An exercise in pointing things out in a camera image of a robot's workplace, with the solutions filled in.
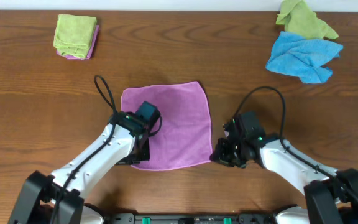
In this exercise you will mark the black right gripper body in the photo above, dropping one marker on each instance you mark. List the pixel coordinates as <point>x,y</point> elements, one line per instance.
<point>230,154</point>

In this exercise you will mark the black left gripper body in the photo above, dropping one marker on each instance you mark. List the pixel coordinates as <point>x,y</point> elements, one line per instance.
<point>145,149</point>

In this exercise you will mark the purple microfiber cloth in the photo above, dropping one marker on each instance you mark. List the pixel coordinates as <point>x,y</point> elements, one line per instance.
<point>184,140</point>

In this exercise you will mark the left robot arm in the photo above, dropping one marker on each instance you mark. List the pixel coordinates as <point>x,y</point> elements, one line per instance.
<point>60,196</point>

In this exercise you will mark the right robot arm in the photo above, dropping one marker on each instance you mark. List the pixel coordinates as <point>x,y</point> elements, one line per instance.
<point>331,195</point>

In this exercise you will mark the folded pink cloth under green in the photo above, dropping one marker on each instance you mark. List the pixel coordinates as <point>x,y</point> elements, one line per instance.
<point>90,52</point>

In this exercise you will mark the crumpled blue cloth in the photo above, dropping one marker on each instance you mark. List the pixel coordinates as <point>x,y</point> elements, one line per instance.
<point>296,56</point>

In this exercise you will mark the crumpled olive green cloth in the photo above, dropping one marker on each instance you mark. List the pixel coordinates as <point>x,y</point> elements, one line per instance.
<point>298,18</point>

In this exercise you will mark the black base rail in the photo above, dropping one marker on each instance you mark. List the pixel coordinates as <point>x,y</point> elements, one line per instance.
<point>243,218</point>

